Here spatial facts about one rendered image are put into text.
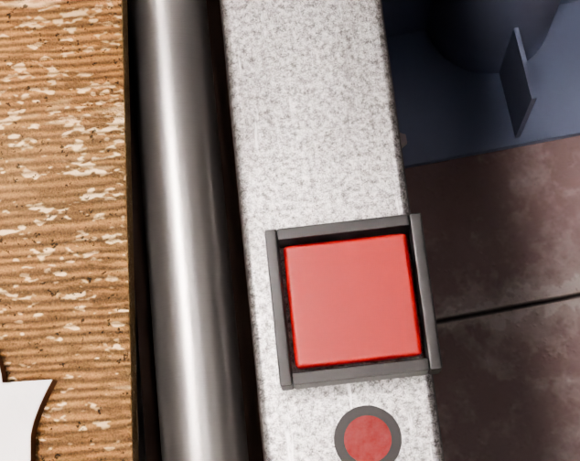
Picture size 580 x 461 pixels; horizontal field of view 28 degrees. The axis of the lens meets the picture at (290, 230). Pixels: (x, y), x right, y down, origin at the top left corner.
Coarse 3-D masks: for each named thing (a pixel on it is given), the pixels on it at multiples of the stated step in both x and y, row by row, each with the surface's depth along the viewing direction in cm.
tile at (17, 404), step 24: (0, 360) 53; (0, 384) 52; (24, 384) 52; (48, 384) 52; (0, 408) 52; (24, 408) 52; (0, 432) 52; (24, 432) 52; (0, 456) 52; (24, 456) 52
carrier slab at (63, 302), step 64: (0, 0) 59; (64, 0) 58; (0, 64) 58; (64, 64) 58; (128, 64) 59; (0, 128) 57; (64, 128) 57; (128, 128) 57; (0, 192) 56; (64, 192) 56; (128, 192) 56; (0, 256) 55; (64, 256) 55; (128, 256) 55; (0, 320) 54; (64, 320) 54; (128, 320) 54; (64, 384) 53; (128, 384) 53; (64, 448) 53; (128, 448) 52
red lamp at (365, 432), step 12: (360, 420) 54; (372, 420) 54; (348, 432) 54; (360, 432) 54; (372, 432) 54; (384, 432) 54; (348, 444) 54; (360, 444) 54; (372, 444) 54; (384, 444) 54; (360, 456) 54; (372, 456) 54
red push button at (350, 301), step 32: (288, 256) 55; (320, 256) 55; (352, 256) 55; (384, 256) 55; (288, 288) 55; (320, 288) 55; (352, 288) 55; (384, 288) 55; (320, 320) 54; (352, 320) 54; (384, 320) 54; (416, 320) 54; (320, 352) 54; (352, 352) 54; (384, 352) 54; (416, 352) 54
